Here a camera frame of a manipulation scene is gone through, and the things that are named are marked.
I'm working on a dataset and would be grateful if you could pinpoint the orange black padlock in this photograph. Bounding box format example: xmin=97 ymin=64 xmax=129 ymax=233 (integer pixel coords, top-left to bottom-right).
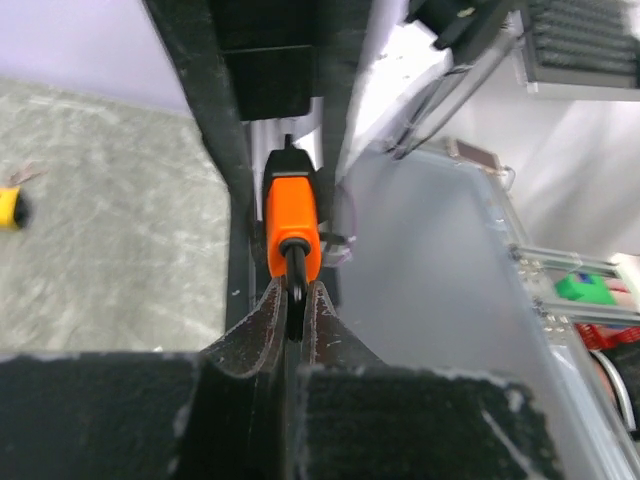
xmin=262 ymin=134 xmax=322 ymax=341

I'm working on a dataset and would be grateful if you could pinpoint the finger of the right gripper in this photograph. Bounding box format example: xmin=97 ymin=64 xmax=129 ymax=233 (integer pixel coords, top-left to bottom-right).
xmin=144 ymin=0 xmax=254 ymax=236
xmin=316 ymin=0 xmax=379 ymax=210

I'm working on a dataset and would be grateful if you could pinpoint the red basket background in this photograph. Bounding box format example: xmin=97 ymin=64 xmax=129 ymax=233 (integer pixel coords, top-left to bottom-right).
xmin=575 ymin=324 xmax=640 ymax=350

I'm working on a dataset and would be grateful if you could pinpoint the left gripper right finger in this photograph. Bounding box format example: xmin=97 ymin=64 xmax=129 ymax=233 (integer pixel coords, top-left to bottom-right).
xmin=294 ymin=281 xmax=565 ymax=479

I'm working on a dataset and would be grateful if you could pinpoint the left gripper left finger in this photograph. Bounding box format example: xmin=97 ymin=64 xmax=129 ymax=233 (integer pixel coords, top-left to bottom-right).
xmin=1 ymin=280 xmax=287 ymax=479

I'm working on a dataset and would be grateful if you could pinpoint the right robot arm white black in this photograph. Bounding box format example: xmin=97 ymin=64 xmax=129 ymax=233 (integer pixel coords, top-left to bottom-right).
xmin=145 ymin=1 xmax=514 ymax=232

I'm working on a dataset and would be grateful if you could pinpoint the yellow padlock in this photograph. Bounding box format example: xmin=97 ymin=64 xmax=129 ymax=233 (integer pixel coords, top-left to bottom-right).
xmin=0 ymin=186 xmax=31 ymax=230

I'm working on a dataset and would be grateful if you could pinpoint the green block background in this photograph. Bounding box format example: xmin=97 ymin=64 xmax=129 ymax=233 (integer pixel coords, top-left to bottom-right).
xmin=555 ymin=272 xmax=616 ymax=305

